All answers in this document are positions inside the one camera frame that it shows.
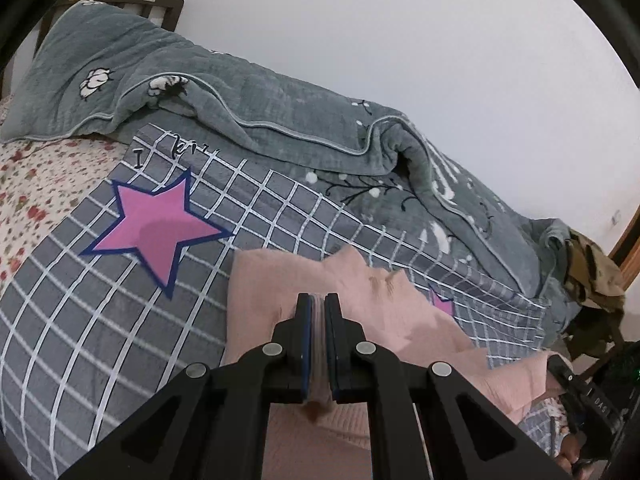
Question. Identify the pile of brown clothes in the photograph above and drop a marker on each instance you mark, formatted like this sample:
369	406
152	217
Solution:
595	275

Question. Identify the floral bed sheet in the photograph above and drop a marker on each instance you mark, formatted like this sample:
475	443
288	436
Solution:
35	185

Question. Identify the pink ribbed sweater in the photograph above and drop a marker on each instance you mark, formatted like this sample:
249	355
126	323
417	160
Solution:
400	320

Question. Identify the dark wooden headboard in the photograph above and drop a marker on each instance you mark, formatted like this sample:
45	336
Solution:
155	6

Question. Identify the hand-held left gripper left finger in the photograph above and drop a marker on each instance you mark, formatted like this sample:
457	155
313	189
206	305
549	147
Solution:
301	340

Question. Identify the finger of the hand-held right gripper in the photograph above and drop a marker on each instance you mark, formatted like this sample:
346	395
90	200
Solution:
567	385

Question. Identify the black garment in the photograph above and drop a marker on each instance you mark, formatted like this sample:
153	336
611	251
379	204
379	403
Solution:
595	332

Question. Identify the brown wooden door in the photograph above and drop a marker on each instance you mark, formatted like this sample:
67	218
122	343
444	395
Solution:
627	245

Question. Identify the grey quilt with white flowers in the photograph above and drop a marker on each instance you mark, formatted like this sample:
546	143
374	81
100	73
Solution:
280	110

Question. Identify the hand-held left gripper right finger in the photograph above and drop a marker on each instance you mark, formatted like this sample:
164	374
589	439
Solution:
334	340

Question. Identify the grey checked blanket with stars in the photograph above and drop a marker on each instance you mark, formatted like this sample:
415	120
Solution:
125	310

